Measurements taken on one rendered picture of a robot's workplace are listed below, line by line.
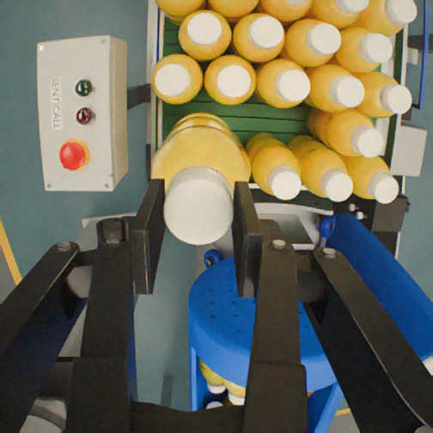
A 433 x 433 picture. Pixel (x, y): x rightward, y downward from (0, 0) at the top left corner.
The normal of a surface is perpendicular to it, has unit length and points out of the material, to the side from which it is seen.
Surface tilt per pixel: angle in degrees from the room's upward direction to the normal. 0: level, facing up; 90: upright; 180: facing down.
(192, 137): 76
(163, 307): 0
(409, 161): 0
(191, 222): 1
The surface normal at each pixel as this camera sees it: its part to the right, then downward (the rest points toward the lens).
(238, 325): 0.04, -0.92
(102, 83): 0.03, 0.38
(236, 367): -0.54, 0.31
